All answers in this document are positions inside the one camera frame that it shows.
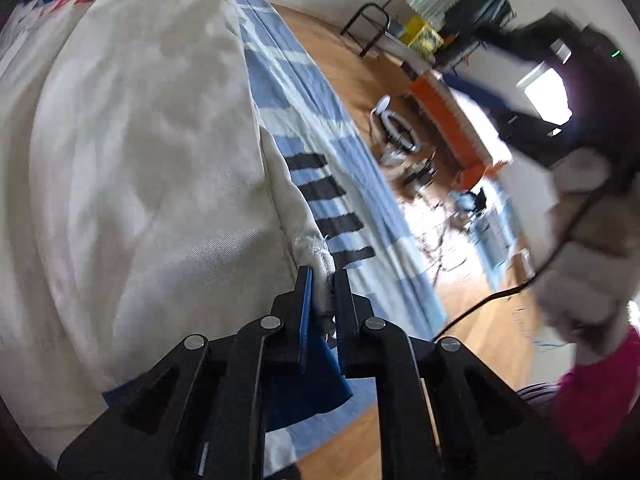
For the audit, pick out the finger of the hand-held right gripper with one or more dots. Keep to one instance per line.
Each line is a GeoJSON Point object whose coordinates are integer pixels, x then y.
{"type": "Point", "coordinates": [530, 40]}
{"type": "Point", "coordinates": [530, 135]}

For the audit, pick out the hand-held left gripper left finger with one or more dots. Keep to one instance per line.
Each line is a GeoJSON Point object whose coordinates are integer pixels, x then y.
{"type": "Point", "coordinates": [304, 320]}

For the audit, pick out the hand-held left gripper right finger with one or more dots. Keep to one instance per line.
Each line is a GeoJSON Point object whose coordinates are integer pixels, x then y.
{"type": "Point", "coordinates": [341, 310]}

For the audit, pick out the beige and blue jacket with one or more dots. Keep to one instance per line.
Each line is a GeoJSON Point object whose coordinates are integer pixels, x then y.
{"type": "Point", "coordinates": [150, 160]}

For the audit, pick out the person's right forearm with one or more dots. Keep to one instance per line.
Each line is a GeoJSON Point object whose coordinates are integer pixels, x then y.
{"type": "Point", "coordinates": [600, 400]}

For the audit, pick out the dark hanging clothes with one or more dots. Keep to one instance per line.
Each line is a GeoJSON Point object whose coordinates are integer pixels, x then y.
{"type": "Point", "coordinates": [485, 5]}

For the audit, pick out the black clothes rack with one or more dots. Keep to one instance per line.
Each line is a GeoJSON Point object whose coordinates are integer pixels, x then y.
{"type": "Point", "coordinates": [370, 6]}

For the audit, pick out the person's right hand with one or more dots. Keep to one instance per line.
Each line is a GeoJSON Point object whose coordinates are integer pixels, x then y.
{"type": "Point", "coordinates": [595, 260]}

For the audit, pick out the window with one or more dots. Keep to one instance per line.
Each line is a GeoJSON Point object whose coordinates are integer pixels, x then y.
{"type": "Point", "coordinates": [547, 95]}

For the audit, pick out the orange bench with striped cover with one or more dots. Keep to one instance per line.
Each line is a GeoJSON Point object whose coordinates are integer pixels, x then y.
{"type": "Point", "coordinates": [450, 115]}

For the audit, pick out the yellow crate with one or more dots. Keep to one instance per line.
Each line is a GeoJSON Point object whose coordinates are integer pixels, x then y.
{"type": "Point", "coordinates": [422, 35]}

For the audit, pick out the blue floor mat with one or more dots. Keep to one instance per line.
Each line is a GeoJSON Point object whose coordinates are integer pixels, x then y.
{"type": "Point", "coordinates": [495, 240]}

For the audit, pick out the bed with blue checked sheet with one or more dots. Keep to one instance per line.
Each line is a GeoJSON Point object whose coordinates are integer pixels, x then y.
{"type": "Point", "coordinates": [320, 90]}

